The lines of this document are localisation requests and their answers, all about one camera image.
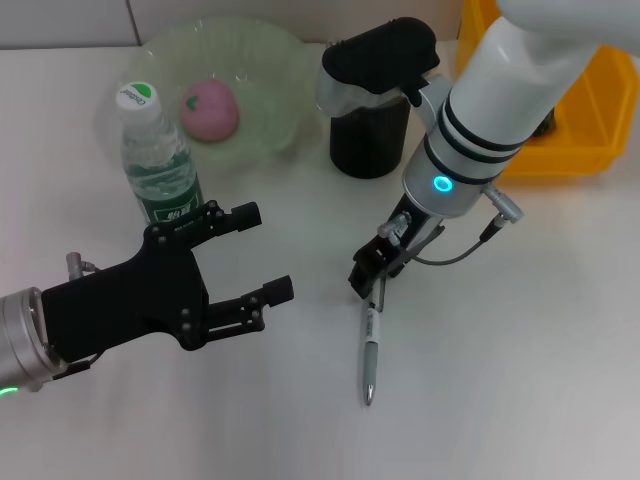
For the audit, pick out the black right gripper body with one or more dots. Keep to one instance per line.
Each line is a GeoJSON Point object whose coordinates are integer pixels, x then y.
{"type": "Point", "coordinates": [372, 265]}

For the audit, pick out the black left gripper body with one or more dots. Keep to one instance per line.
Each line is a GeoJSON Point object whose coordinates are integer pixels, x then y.
{"type": "Point", "coordinates": [125, 305]}

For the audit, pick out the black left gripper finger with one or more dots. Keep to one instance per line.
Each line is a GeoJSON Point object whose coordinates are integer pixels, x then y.
{"type": "Point", "coordinates": [247, 214]}
{"type": "Point", "coordinates": [277, 290]}

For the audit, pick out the silver ballpoint pen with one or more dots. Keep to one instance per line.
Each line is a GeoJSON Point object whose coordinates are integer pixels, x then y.
{"type": "Point", "coordinates": [371, 345]}

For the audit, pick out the clear green-label water bottle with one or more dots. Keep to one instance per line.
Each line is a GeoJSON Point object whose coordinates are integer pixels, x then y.
{"type": "Point", "coordinates": [160, 175]}

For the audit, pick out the pink peach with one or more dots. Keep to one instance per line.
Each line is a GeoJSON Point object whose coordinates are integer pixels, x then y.
{"type": "Point", "coordinates": [210, 112]}

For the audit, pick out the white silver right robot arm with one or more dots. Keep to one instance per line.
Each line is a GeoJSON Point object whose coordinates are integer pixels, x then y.
{"type": "Point", "coordinates": [500, 100]}

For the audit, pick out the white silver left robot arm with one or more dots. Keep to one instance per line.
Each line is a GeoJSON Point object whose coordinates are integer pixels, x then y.
{"type": "Point", "coordinates": [20, 340]}

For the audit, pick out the black mesh pen holder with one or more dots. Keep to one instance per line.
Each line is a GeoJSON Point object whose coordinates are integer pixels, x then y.
{"type": "Point", "coordinates": [367, 145]}

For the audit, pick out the translucent green fruit plate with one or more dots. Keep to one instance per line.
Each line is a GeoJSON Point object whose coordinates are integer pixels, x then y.
{"type": "Point", "coordinates": [270, 85]}

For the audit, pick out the crumpled green plastic wrapper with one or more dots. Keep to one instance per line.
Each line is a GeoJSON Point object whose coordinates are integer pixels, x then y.
{"type": "Point", "coordinates": [546, 126]}

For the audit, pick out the yellow plastic bin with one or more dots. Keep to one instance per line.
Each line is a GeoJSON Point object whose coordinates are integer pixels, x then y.
{"type": "Point", "coordinates": [590, 150]}

